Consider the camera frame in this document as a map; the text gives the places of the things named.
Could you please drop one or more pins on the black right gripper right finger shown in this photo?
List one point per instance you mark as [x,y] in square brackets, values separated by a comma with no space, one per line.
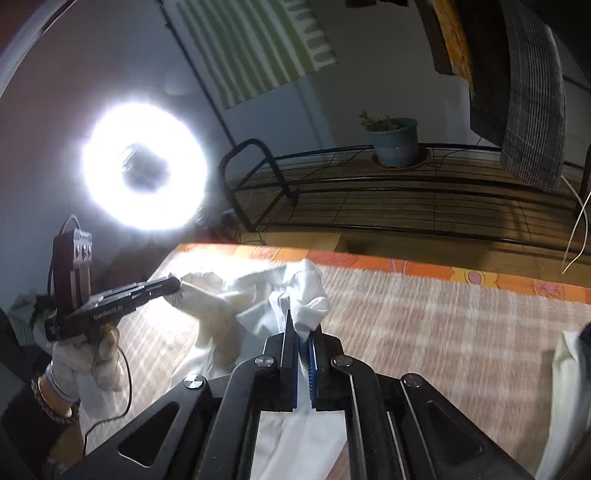
[325,389]

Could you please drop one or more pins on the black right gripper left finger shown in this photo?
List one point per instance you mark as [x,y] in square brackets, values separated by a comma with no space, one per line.
[280,387]

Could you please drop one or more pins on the white small garment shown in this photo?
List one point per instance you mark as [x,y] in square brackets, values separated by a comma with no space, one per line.
[191,405]

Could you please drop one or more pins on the white gloved left hand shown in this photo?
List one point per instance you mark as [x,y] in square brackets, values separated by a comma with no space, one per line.
[77,359]

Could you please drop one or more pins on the plaid orange bed sheet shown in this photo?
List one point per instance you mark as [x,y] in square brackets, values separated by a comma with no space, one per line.
[484,340]

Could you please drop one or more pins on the white cloth at right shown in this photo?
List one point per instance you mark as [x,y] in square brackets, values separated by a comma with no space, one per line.
[570,403]

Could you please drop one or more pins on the black light stand pole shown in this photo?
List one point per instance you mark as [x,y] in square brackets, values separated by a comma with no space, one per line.
[196,74]

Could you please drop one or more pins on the green potted plant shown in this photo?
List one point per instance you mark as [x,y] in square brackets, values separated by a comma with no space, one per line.
[395,140]

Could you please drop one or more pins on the green white striped cloth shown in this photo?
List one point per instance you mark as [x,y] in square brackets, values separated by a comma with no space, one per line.
[248,48]

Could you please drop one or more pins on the grey plaid hanging garment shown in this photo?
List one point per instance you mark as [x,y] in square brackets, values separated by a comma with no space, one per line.
[535,138]

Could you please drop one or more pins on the orange patterned hanging cloth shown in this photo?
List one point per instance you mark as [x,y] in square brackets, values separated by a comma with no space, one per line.
[454,38]

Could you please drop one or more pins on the bright ring light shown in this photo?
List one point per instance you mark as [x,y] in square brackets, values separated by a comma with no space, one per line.
[144,167]

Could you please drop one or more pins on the black metal wire rack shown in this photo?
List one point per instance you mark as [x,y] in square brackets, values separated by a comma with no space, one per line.
[454,191]

